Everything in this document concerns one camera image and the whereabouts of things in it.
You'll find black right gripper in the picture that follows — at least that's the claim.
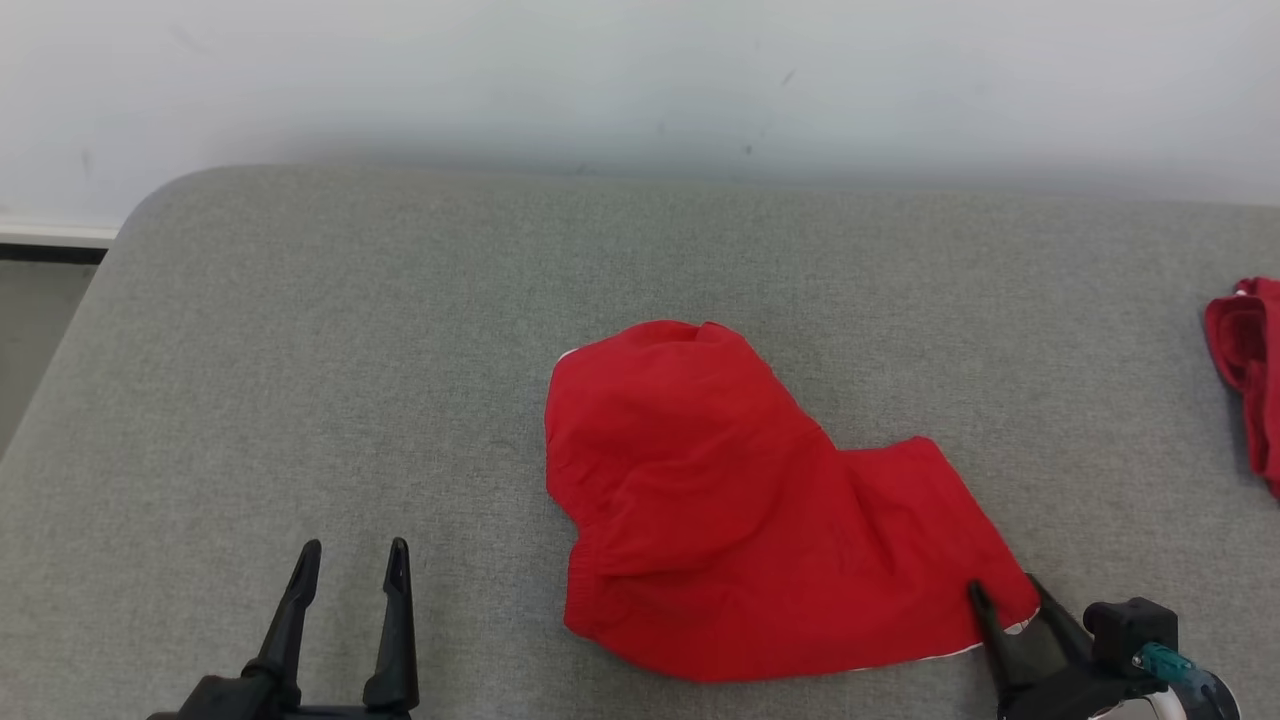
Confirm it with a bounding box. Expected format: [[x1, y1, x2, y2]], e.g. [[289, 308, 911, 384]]
[[966, 572, 1163, 720]]

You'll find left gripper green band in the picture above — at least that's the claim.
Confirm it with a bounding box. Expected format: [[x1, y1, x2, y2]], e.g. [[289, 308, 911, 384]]
[[148, 537, 422, 720]]

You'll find red white jersey garment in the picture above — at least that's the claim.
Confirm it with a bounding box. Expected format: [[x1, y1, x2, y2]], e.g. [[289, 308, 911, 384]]
[[1203, 277, 1280, 502]]

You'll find red shorts white trim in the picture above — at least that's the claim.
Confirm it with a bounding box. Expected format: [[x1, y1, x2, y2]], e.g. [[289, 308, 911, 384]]
[[544, 319, 1043, 685]]

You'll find black white wall baseboard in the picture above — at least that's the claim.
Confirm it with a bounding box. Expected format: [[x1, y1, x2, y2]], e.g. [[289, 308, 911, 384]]
[[0, 222, 121, 265]]

